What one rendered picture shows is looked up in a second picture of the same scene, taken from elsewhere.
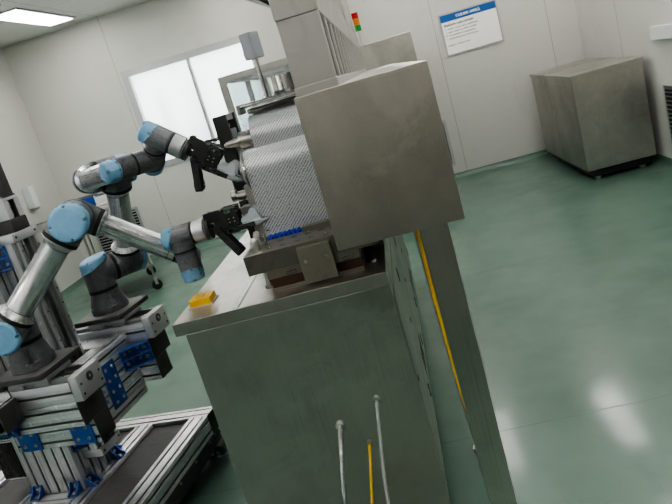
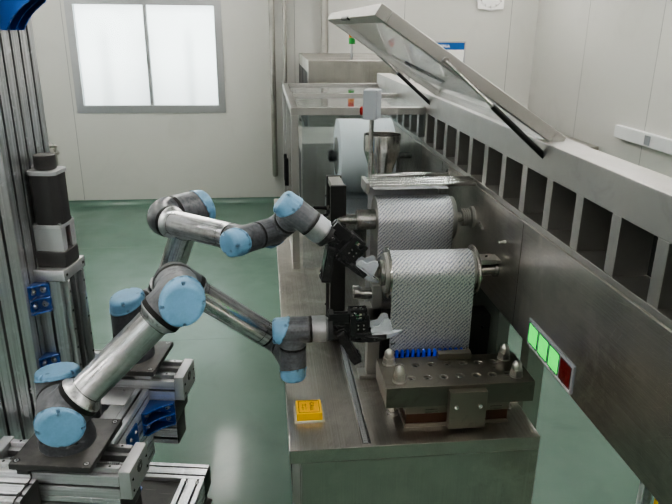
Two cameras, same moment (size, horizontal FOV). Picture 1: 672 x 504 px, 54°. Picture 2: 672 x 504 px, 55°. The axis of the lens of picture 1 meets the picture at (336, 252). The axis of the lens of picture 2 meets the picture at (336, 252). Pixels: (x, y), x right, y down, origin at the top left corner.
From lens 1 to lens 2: 1.05 m
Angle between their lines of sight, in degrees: 14
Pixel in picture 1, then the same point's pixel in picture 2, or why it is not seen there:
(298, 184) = (443, 304)
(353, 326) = (486, 483)
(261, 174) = (407, 285)
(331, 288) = (479, 443)
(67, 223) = (184, 304)
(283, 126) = (416, 221)
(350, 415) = not seen: outside the picture
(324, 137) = not seen: outside the picture
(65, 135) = not seen: outside the picture
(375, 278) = (527, 441)
